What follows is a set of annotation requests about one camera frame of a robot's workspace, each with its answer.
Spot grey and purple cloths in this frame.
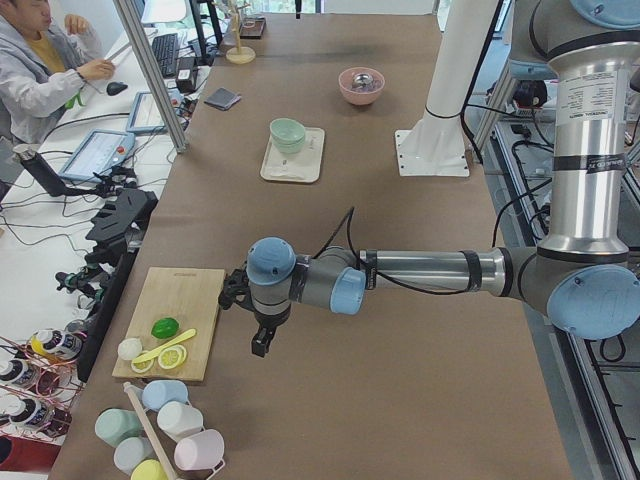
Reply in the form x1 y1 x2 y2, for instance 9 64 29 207
204 87 242 111

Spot wooden cutting board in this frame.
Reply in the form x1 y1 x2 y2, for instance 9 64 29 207
111 266 227 384

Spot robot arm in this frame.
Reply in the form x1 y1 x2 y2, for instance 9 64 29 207
243 1 639 356

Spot blue teach pendant near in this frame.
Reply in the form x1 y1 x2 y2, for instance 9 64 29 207
58 129 135 183

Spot grey plastic cup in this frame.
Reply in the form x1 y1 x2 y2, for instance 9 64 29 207
113 437 153 475

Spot lemon slice right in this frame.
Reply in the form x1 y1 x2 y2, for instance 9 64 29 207
157 344 188 371

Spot cream rabbit serving tray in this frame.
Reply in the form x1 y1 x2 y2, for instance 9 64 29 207
260 127 325 184

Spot blue plastic cup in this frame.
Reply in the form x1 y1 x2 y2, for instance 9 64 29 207
142 379 189 412

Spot seated person grey jacket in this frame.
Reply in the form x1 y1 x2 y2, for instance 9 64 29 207
1 1 116 144

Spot lemon slice left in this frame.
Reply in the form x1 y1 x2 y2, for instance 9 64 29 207
130 358 155 374

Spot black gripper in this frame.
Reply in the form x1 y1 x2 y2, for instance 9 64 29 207
251 327 277 356

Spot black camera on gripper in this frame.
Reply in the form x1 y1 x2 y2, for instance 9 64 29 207
218 268 253 312

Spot yellow plastic cup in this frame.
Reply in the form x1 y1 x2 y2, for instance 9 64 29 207
130 459 168 480

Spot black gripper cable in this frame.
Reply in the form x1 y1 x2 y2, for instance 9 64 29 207
317 206 471 297

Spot yellow plastic knife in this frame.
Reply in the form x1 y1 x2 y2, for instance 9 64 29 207
132 328 197 363

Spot white garlic bulb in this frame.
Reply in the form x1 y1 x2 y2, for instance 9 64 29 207
117 337 143 361

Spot green bowl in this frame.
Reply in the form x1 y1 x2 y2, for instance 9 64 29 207
269 118 306 135
271 131 306 144
273 142 305 155

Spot pink plastic cup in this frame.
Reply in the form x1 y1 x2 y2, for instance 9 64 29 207
174 429 225 472

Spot green plastic cup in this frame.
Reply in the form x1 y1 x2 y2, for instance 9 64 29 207
94 408 143 447

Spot metal ice scoop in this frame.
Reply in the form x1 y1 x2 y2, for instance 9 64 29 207
351 72 375 90

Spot blue teach pendant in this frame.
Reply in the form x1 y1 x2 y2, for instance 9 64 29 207
126 91 166 135
58 129 135 183

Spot black keyboard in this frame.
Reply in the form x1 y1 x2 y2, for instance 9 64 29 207
151 33 179 78

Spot aluminium frame post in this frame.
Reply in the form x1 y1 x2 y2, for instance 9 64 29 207
113 0 188 154

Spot lemon slice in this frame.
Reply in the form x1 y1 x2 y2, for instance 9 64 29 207
130 358 155 374
157 344 188 371

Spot white plastic cup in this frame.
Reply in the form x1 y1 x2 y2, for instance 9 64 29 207
157 401 204 442

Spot wooden cup tree stand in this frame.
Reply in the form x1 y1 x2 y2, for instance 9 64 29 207
214 0 256 65

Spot green lime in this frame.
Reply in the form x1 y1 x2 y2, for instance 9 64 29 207
151 317 180 339

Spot pink bowl with ice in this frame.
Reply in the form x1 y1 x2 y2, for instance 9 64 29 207
338 67 385 106

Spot blue teach pendant far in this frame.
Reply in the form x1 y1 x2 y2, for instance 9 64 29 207
126 91 166 135

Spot green bowl on tray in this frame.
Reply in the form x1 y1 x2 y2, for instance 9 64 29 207
273 142 305 155

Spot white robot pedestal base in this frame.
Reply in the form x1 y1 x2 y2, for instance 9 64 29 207
395 0 502 177

